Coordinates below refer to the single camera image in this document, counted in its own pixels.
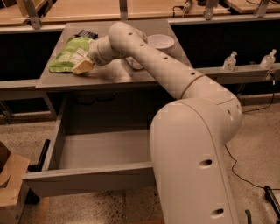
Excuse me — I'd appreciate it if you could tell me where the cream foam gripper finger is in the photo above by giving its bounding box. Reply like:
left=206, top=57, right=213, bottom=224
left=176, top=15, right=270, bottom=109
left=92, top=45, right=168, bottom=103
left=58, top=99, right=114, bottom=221
left=72, top=59, right=95, bottom=75

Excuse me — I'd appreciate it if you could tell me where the green rice chip bag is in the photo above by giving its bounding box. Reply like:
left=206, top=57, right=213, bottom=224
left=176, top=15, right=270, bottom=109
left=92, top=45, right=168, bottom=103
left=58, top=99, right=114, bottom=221
left=48, top=37, right=93, bottom=73

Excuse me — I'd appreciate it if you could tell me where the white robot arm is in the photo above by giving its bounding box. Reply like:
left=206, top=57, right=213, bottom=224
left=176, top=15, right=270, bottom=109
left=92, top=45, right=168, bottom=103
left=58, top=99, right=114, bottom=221
left=88, top=22, right=242, bottom=224

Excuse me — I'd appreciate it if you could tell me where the grey cabinet with top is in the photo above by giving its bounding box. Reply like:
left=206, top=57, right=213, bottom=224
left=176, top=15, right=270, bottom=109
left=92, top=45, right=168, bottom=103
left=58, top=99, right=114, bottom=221
left=36, top=19, right=199, bottom=120

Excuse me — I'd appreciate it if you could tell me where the open grey top drawer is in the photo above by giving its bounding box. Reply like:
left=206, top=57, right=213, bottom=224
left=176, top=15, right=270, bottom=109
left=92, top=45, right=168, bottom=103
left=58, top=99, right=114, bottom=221
left=23, top=98, right=162, bottom=197

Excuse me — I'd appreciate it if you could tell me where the small black snack packet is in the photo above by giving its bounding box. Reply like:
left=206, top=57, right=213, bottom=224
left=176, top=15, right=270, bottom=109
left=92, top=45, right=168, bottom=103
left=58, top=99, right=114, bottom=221
left=75, top=30, right=98, bottom=39

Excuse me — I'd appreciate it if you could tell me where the white ceramic bowl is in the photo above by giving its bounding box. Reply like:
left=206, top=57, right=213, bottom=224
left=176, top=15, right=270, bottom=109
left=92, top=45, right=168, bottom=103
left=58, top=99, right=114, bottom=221
left=147, top=34, right=175, bottom=50

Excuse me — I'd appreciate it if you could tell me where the brown cardboard box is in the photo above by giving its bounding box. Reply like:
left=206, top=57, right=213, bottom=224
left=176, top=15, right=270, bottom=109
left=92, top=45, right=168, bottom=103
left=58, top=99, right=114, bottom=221
left=0, top=142, right=30, bottom=224

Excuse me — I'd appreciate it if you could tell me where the clear sanitizer pump bottle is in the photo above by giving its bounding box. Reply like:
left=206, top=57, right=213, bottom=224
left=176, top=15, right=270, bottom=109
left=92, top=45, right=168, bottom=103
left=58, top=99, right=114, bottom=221
left=222, top=51, right=237, bottom=71

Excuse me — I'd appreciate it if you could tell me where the black bar on floor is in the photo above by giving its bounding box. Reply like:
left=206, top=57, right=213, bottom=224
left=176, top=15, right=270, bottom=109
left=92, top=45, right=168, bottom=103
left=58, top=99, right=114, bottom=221
left=264, top=185, right=280, bottom=219

